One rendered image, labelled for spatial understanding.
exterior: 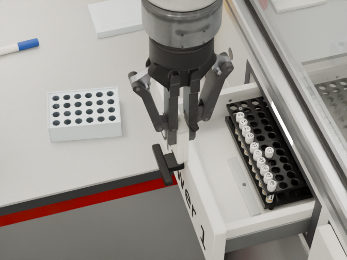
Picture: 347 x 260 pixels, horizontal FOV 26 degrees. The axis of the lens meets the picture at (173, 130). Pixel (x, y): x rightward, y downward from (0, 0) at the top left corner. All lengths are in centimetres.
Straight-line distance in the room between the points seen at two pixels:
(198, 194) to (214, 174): 14
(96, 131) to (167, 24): 53
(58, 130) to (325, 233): 51
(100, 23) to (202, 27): 70
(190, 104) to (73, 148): 41
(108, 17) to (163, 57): 66
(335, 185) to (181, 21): 32
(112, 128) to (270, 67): 32
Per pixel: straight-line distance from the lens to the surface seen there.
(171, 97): 91
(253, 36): 115
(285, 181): 108
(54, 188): 125
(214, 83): 92
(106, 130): 129
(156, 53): 85
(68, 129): 129
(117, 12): 151
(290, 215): 106
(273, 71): 110
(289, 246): 121
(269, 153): 110
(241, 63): 123
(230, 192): 114
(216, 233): 100
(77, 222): 135
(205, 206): 102
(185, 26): 79
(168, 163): 108
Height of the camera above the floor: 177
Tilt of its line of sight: 50 degrees down
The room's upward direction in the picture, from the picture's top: straight up
